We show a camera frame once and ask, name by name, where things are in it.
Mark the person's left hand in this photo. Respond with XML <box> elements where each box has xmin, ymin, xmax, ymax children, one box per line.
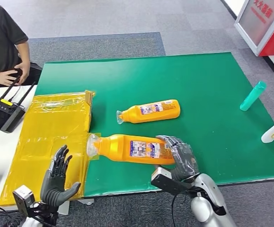
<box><xmin>14</xmin><ymin>61</ymin><xmax>30</xmax><ymax>86</ymax></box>

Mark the yellow taped cardboard box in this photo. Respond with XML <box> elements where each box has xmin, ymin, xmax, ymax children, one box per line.
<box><xmin>0</xmin><ymin>90</ymin><xmax>101</xmax><ymax>207</ymax></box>

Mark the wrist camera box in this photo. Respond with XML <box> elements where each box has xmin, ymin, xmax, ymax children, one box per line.
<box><xmin>12</xmin><ymin>184</ymin><xmax>36</xmax><ymax>217</ymax></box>
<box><xmin>150</xmin><ymin>166</ymin><xmax>194</xmax><ymax>195</ymax></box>

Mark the person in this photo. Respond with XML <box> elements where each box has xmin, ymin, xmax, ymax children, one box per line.
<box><xmin>0</xmin><ymin>0</ymin><xmax>42</xmax><ymax>89</ymax></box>

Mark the red white sign stand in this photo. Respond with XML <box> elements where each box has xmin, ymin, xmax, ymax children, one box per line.
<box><xmin>234</xmin><ymin>0</ymin><xmax>274</xmax><ymax>57</ymax></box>

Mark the orange bottle with clear cap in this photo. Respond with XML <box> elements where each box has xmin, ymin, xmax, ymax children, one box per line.
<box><xmin>86</xmin><ymin>134</ymin><xmax>177</xmax><ymax>166</ymax></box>
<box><xmin>116</xmin><ymin>99</ymin><xmax>181</xmax><ymax>125</ymax></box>

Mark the teal plastic bottle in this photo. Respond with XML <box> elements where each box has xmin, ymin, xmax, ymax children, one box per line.
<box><xmin>240</xmin><ymin>81</ymin><xmax>267</xmax><ymax>112</ymax></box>

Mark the grey metal table bracket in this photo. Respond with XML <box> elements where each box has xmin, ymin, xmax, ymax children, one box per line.
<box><xmin>76</xmin><ymin>198</ymin><xmax>95</xmax><ymax>206</ymax></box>

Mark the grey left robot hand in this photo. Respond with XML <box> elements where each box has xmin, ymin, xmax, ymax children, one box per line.
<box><xmin>40</xmin><ymin>144</ymin><xmax>82</xmax><ymax>208</ymax></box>

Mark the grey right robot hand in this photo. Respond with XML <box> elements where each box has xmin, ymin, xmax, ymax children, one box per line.
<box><xmin>155</xmin><ymin>135</ymin><xmax>200</xmax><ymax>183</ymax></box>

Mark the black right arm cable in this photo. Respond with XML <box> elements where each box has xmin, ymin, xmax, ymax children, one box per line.
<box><xmin>171</xmin><ymin>193</ymin><xmax>187</xmax><ymax>227</ymax></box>

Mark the person's right hand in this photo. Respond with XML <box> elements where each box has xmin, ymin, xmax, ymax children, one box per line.
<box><xmin>0</xmin><ymin>70</ymin><xmax>20</xmax><ymax>87</ymax></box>

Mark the green table mat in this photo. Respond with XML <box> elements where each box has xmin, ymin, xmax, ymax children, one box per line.
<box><xmin>34</xmin><ymin>52</ymin><xmax>274</xmax><ymax>198</ymax></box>

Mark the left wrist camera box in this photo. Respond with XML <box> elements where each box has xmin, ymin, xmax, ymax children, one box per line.
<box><xmin>12</xmin><ymin>184</ymin><xmax>36</xmax><ymax>217</ymax></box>

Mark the black remote controller with antennas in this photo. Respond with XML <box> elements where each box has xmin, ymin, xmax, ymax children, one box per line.
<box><xmin>0</xmin><ymin>77</ymin><xmax>36</xmax><ymax>133</ymax></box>

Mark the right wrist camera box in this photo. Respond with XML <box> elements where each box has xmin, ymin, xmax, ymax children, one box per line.
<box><xmin>150</xmin><ymin>166</ymin><xmax>194</xmax><ymax>195</ymax></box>

